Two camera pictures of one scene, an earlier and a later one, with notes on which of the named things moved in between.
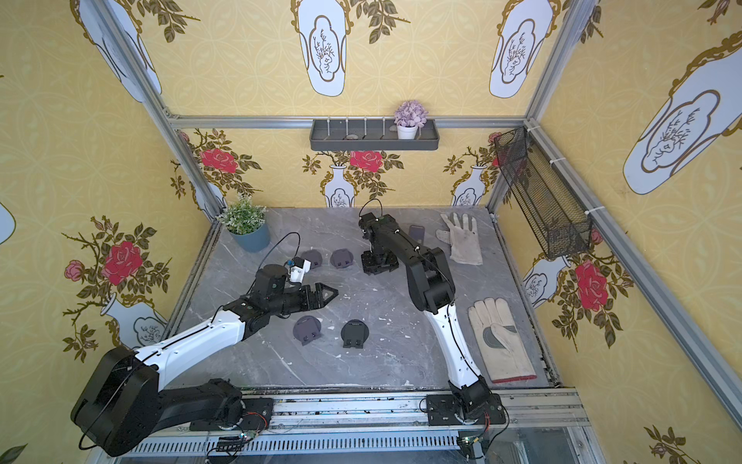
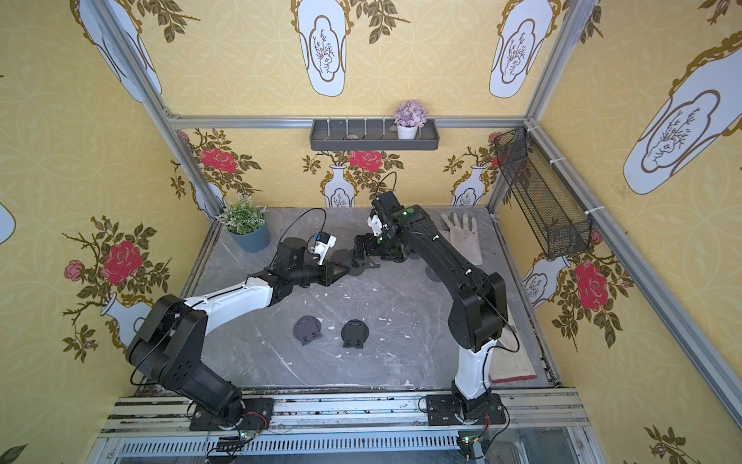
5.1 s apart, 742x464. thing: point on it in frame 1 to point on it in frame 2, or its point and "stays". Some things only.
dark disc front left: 306,329 stays
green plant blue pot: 244,224 stays
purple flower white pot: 408,117 stays
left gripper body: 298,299 to 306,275
